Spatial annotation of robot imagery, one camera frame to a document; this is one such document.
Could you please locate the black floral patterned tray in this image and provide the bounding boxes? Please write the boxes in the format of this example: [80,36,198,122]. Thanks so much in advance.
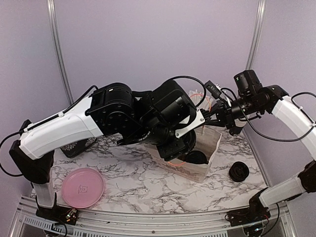
[60,138,97,158]

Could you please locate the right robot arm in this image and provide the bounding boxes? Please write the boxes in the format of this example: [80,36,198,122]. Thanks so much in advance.
[204,70,316,221]

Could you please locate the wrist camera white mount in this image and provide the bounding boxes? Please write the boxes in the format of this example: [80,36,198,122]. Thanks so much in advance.
[174,108,205,138]
[204,80,232,107]

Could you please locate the right aluminium frame post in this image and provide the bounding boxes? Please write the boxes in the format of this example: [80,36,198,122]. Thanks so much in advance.
[245,0,267,70]

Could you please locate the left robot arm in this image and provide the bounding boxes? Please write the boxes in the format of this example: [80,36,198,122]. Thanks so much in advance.
[9,78,204,220]

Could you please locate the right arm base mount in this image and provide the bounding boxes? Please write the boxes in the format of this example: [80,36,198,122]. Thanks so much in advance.
[225,191,271,227]

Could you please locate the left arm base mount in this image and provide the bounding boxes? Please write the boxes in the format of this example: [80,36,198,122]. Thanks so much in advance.
[36,194,79,226]

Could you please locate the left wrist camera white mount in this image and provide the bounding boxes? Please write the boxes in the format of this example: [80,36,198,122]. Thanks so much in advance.
[174,108,205,138]

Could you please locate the bundle of white paper straws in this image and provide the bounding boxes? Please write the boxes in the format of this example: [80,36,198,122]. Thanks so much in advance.
[188,90,213,111]

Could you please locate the white paper takeout bag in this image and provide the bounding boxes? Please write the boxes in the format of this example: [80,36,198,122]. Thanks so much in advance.
[145,125,222,183]

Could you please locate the stack of black cup lids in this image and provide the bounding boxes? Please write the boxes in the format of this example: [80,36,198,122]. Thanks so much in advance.
[229,161,250,182]

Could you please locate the pink round plate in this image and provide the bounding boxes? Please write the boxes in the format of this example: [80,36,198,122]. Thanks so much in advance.
[61,168,105,209]

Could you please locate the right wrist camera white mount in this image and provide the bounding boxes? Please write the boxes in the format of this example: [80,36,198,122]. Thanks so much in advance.
[204,80,232,107]

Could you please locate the front aluminium frame rail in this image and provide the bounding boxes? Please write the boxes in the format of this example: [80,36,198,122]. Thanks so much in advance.
[8,197,297,237]

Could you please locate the black plastic cup lid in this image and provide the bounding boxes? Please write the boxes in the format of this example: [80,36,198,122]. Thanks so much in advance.
[185,150,208,164]

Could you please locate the stack of paper coffee cups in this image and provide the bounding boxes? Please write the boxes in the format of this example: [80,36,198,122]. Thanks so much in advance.
[229,119,247,136]

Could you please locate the aluminium frame post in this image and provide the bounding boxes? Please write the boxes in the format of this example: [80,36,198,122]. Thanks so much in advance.
[47,0,74,104]
[245,0,267,70]

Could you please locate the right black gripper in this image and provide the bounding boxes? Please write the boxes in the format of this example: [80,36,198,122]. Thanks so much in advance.
[206,93,263,129]

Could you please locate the left aluminium frame post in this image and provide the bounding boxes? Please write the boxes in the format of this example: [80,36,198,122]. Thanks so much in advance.
[47,0,74,104]

